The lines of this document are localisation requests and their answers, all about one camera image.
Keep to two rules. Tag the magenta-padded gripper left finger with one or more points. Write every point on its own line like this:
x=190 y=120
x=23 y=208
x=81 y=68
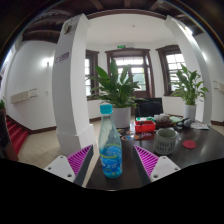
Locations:
x=60 y=165

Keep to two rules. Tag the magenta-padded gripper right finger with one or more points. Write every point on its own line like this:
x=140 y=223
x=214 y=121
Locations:
x=165 y=166

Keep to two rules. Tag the clear blue-capped drink bottle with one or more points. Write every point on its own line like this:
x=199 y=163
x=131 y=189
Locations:
x=110 y=150

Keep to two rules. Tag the grey ribbed ceramic mug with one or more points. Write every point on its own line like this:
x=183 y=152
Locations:
x=165 y=141

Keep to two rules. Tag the flat round red coaster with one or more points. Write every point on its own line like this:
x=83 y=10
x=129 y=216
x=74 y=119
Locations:
x=189 y=144

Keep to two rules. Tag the colourful round badge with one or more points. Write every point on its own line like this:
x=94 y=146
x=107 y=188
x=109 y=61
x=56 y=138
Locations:
x=147 y=135
x=137 y=136
x=128 y=132
x=120 y=130
x=126 y=137

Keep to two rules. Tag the red plastic box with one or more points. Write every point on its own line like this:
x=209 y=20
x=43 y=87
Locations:
x=145 y=127

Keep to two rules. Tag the brown tray with white cups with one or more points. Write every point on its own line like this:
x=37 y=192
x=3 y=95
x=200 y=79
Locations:
x=163 y=121

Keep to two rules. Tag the green patterned box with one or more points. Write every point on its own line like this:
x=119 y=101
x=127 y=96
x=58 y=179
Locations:
x=144 y=118

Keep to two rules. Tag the red carpeted staircase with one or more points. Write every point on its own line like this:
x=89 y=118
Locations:
x=16 y=135

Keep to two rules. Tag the white printed pamphlet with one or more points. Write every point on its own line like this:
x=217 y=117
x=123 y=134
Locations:
x=200 y=125

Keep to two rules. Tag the large plant in white pot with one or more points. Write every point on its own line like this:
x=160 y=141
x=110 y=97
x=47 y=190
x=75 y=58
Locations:
x=121 y=116
x=190 y=111

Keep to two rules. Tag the black office chair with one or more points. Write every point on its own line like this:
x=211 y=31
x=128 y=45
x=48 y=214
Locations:
x=149 y=107

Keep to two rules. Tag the dark wooden double door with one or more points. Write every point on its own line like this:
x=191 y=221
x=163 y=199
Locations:
x=146 y=73

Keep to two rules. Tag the dark framed window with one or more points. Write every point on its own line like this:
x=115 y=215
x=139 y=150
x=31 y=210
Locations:
x=91 y=71
x=173 y=66

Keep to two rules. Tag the purple lettered pillar sign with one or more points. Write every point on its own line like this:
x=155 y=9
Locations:
x=62 y=57

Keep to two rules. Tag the green exit sign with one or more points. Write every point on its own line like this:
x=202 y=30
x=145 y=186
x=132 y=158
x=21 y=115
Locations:
x=121 y=46

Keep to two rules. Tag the glowing wall lamp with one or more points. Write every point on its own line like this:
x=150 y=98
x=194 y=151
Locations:
x=47 y=62

